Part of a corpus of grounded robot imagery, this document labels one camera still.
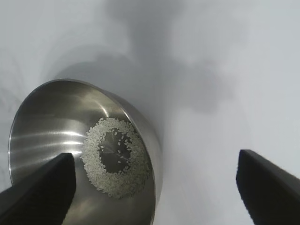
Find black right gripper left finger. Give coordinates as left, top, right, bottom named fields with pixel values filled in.
left=0, top=153, right=77, bottom=225

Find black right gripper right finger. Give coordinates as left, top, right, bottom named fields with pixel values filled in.
left=236, top=149, right=300, bottom=225

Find stainless steel mixing bowl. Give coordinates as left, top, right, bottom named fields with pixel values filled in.
left=8, top=78, right=163, bottom=225

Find white rice grains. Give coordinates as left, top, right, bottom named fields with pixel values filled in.
left=80, top=117, right=153, bottom=200

